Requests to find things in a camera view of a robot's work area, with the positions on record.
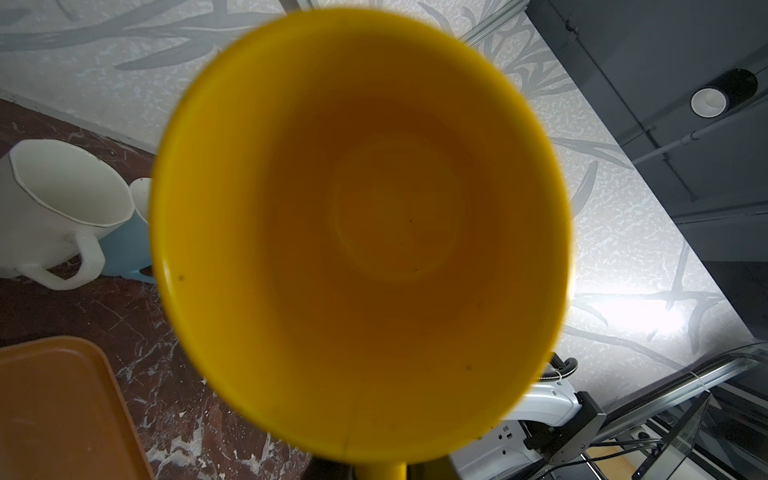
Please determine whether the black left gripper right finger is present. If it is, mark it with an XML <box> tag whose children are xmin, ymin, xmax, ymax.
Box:
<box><xmin>406</xmin><ymin>456</ymin><xmax>461</xmax><ymax>480</ymax></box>

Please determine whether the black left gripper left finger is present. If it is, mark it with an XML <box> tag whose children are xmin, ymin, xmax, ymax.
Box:
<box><xmin>300</xmin><ymin>457</ymin><xmax>355</xmax><ymax>480</ymax></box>

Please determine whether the yellow mug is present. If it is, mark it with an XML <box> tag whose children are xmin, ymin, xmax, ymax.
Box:
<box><xmin>150</xmin><ymin>8</ymin><xmax>572</xmax><ymax>479</ymax></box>

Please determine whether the light blue mug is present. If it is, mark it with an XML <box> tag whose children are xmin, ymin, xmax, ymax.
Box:
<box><xmin>100</xmin><ymin>178</ymin><xmax>156</xmax><ymax>284</ymax></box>

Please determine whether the white mug with lettering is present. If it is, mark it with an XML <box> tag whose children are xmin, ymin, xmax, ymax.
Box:
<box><xmin>1</xmin><ymin>139</ymin><xmax>135</xmax><ymax>291</ymax></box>

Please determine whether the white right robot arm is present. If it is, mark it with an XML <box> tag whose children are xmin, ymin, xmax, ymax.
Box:
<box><xmin>451</xmin><ymin>355</ymin><xmax>606</xmax><ymax>479</ymax></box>

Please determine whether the orange plastic tray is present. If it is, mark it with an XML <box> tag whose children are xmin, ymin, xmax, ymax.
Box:
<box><xmin>1</xmin><ymin>336</ymin><xmax>154</xmax><ymax>479</ymax></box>

